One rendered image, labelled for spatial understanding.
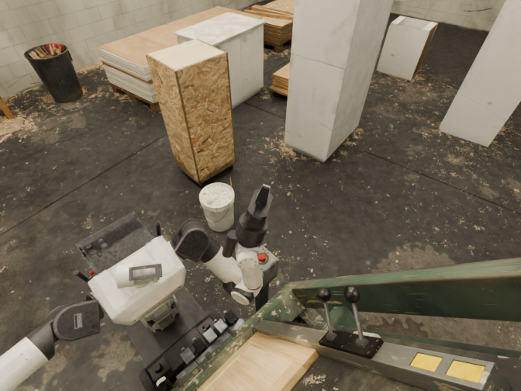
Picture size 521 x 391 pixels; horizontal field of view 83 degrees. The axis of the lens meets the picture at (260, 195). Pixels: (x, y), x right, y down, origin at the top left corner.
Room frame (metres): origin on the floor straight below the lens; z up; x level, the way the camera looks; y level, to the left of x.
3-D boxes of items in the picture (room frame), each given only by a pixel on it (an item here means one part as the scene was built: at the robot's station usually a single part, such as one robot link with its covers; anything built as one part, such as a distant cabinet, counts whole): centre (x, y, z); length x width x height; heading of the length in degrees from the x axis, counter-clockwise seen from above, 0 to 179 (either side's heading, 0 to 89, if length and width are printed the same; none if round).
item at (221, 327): (0.40, 0.27, 0.69); 0.50 x 0.14 x 0.24; 133
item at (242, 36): (4.01, 0.49, 0.48); 1.00 x 0.64 x 0.95; 143
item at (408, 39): (4.90, -2.32, 0.36); 0.58 x 0.45 x 0.72; 53
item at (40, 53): (4.03, 2.85, 0.34); 0.53 x 0.51 x 0.68; 53
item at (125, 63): (4.85, 1.10, 0.32); 2.45 x 1.06 x 0.65; 143
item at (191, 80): (2.41, 0.59, 0.63); 0.50 x 0.42 x 1.25; 134
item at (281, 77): (4.15, -0.49, 0.15); 0.61 x 0.52 x 0.31; 143
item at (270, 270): (0.75, -0.01, 0.84); 0.12 x 0.12 x 0.18; 43
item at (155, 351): (0.72, 0.64, 0.19); 0.64 x 0.52 x 0.33; 43
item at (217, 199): (1.70, 0.37, 0.24); 0.32 x 0.30 x 0.47; 143
